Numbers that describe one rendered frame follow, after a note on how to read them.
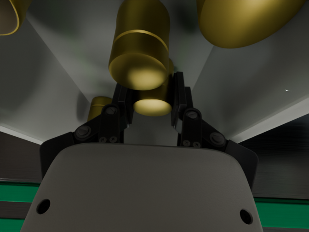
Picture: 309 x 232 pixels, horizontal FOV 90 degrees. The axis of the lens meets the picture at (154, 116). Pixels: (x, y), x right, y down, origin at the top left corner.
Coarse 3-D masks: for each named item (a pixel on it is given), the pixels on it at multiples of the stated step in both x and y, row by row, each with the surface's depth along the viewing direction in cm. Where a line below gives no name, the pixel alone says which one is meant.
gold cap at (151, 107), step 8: (168, 72) 13; (168, 80) 12; (160, 88) 12; (168, 88) 12; (136, 96) 12; (144, 96) 11; (152, 96) 11; (160, 96) 11; (168, 96) 12; (136, 104) 12; (144, 104) 12; (152, 104) 12; (160, 104) 12; (168, 104) 12; (144, 112) 13; (152, 112) 13; (160, 112) 13; (168, 112) 13
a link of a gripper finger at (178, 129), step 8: (176, 72) 13; (176, 80) 12; (176, 88) 12; (184, 88) 12; (176, 96) 11; (184, 96) 11; (176, 104) 11; (184, 104) 11; (192, 104) 12; (176, 112) 12; (176, 120) 12; (176, 128) 12; (208, 128) 10; (208, 136) 10; (216, 136) 10; (208, 144) 10; (216, 144) 10; (224, 144) 10
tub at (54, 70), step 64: (64, 0) 9; (192, 0) 9; (0, 64) 10; (64, 64) 15; (192, 64) 14; (256, 64) 8; (0, 128) 10; (64, 128) 17; (128, 128) 22; (256, 128) 8
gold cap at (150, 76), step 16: (128, 0) 9; (144, 0) 9; (128, 16) 8; (144, 16) 8; (160, 16) 9; (128, 32) 8; (144, 32) 8; (160, 32) 8; (112, 48) 8; (128, 48) 7; (144, 48) 7; (160, 48) 8; (112, 64) 8; (128, 64) 8; (144, 64) 8; (160, 64) 8; (128, 80) 9; (144, 80) 9; (160, 80) 9
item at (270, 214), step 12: (264, 204) 18; (276, 204) 18; (288, 204) 18; (300, 204) 18; (264, 216) 18; (276, 216) 18; (288, 216) 18; (300, 216) 18; (264, 228) 17; (276, 228) 17; (288, 228) 17; (300, 228) 18
